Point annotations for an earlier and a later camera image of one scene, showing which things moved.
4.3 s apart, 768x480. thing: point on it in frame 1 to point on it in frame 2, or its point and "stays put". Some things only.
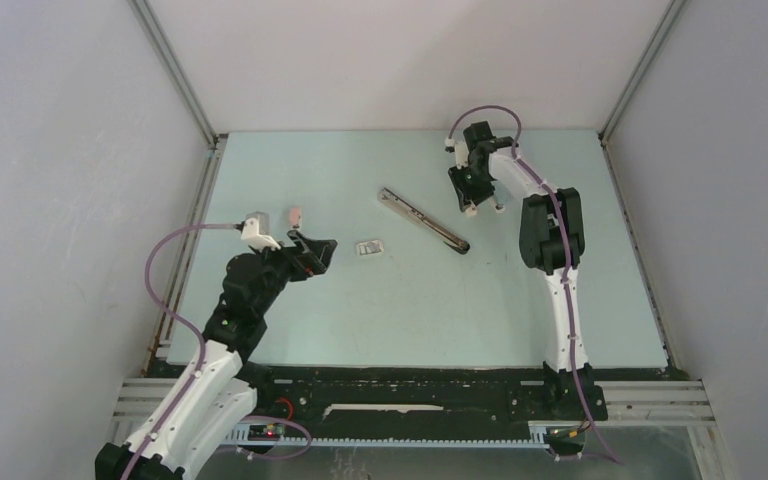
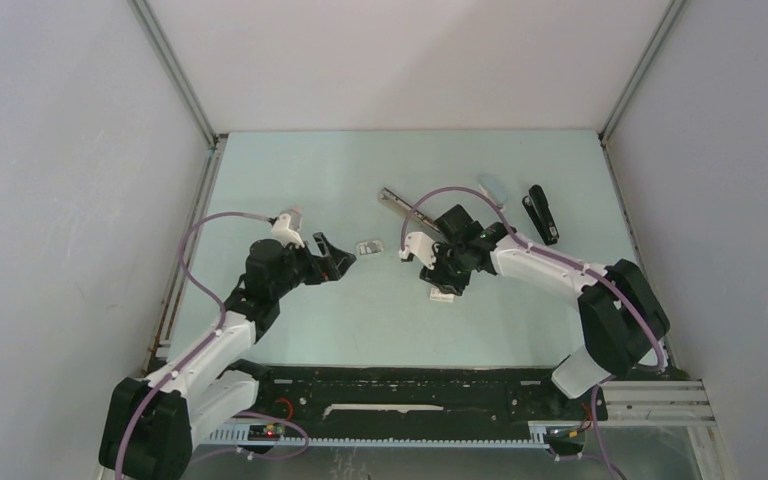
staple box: (369, 247) stays put
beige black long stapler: (424, 221) stays put
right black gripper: (466, 193) to (440, 279)
